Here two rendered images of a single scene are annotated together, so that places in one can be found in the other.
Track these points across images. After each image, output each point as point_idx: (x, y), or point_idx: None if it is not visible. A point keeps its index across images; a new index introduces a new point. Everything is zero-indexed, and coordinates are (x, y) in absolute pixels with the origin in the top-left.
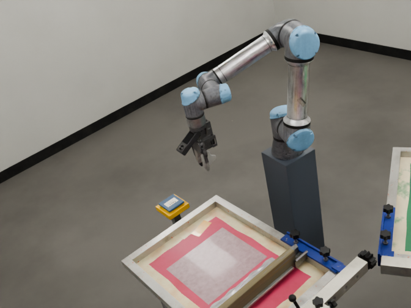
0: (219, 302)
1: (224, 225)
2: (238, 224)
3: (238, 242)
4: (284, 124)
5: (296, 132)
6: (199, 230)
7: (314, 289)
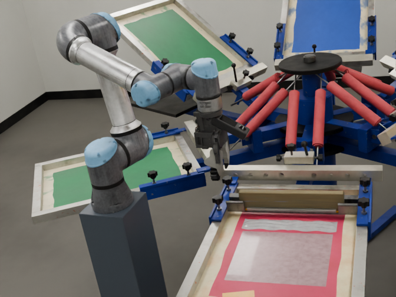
0: (323, 227)
1: (220, 280)
2: (210, 270)
3: (238, 256)
4: (138, 129)
5: (145, 126)
6: (243, 295)
7: (263, 185)
